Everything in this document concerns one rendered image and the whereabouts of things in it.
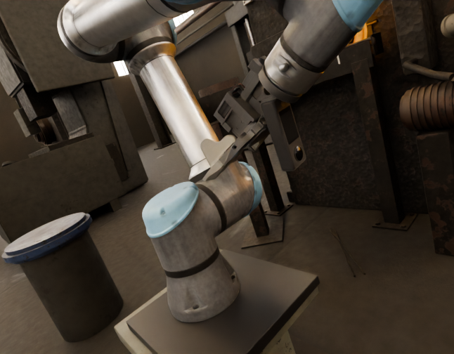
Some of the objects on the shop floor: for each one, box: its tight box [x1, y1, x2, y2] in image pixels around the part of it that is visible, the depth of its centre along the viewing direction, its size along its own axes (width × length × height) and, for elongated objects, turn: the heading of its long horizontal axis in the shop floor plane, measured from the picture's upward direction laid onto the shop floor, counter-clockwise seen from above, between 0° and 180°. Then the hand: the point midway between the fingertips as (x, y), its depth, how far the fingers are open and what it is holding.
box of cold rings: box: [0, 135, 127, 244], centre depth 288 cm, size 103×83×79 cm
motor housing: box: [399, 77, 454, 258], centre depth 86 cm, size 13×22×54 cm, turn 92°
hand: (230, 166), depth 57 cm, fingers open, 14 cm apart
